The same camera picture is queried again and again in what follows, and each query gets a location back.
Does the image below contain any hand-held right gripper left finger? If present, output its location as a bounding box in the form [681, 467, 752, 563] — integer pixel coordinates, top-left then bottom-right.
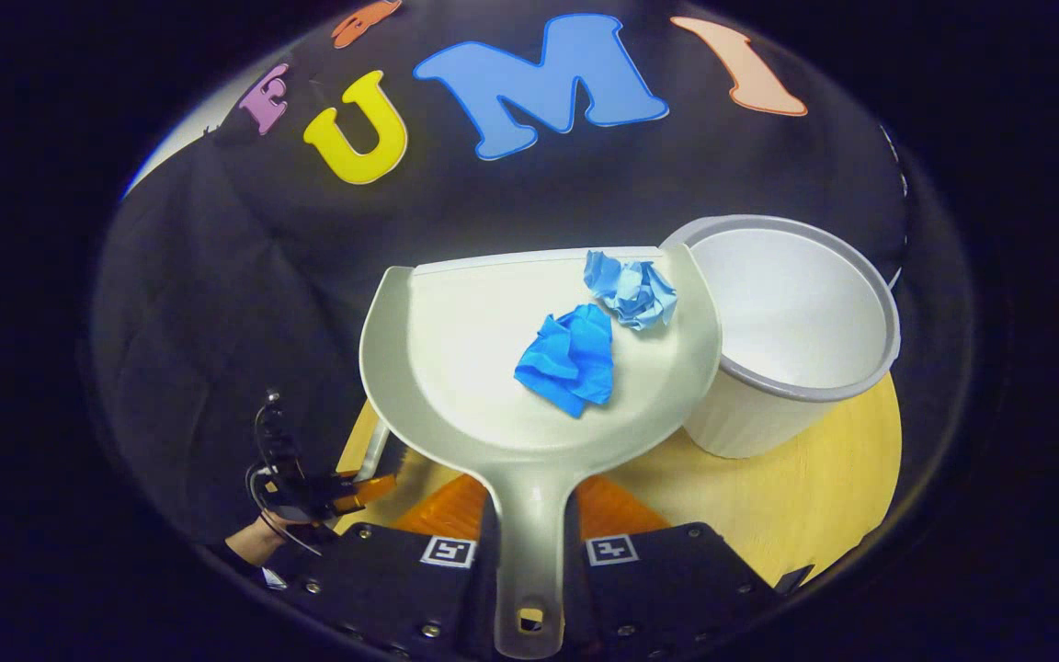
[286, 474, 501, 662]

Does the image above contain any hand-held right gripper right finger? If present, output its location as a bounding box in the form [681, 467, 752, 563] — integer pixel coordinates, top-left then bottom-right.
[562, 474, 815, 662]

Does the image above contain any small white broom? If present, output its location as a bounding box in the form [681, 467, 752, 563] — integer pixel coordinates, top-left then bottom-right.
[357, 418, 416, 488]

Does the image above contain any white plastic dustpan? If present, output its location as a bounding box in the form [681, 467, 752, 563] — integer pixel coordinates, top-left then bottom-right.
[359, 245, 723, 660]

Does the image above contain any dark blue paper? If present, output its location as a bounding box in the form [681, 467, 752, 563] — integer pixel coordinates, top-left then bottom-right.
[514, 303, 616, 419]

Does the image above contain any light blue paper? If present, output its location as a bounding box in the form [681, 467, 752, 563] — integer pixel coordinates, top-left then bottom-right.
[583, 250, 679, 332]

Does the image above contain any white ribbed garbage bin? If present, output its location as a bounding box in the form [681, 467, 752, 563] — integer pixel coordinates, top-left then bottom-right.
[660, 214, 903, 460]

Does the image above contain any light wooden desktop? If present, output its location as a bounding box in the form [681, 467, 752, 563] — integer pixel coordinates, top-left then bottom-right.
[335, 372, 904, 589]

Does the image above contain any black backdrop cloth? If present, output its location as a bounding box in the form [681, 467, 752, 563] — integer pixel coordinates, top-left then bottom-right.
[93, 0, 917, 553]

